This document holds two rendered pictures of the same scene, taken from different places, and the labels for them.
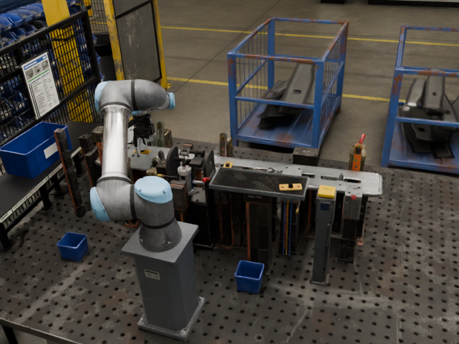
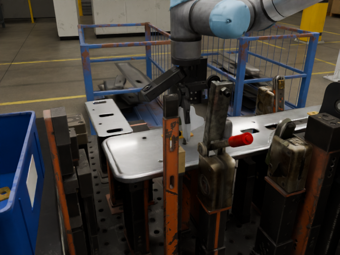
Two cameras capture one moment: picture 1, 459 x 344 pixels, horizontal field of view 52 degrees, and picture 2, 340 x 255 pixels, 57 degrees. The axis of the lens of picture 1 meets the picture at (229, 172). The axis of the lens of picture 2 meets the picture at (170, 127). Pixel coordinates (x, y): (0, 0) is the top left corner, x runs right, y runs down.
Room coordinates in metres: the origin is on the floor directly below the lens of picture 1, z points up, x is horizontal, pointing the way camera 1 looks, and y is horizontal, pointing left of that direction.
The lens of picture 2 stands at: (1.51, 0.93, 1.39)
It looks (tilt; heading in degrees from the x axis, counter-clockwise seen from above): 25 degrees down; 321
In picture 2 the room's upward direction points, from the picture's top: straight up
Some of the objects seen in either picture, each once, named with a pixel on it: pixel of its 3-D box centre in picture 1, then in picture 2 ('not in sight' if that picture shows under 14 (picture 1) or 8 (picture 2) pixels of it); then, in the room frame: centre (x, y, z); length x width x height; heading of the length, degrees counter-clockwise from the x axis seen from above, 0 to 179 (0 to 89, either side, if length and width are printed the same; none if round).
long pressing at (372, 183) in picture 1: (232, 166); (323, 116); (1.91, -0.01, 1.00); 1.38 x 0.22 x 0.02; 73
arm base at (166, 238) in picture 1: (159, 226); not in sight; (1.29, 0.25, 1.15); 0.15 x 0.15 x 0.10
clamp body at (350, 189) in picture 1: (350, 224); not in sight; (1.57, -0.51, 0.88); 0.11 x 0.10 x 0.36; 163
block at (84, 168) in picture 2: (98, 174); (88, 210); (2.13, 0.70, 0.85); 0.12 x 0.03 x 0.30; 163
